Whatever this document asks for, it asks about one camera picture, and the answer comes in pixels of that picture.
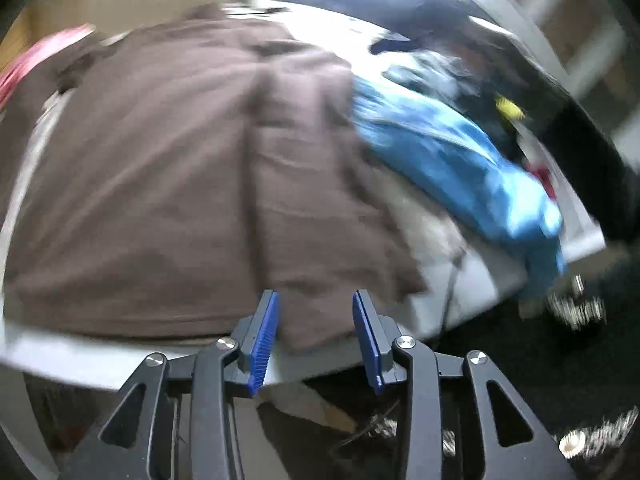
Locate blue satin jacket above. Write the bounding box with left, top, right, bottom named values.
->
left=352, top=76, right=566, bottom=297

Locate brown sweatshirt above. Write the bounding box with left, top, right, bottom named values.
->
left=1, top=6, right=426, bottom=351

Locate pink plaid blanket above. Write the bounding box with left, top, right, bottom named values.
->
left=375, top=168, right=498, bottom=281

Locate pink folded garment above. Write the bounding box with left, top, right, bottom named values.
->
left=0, top=24, right=96, bottom=107

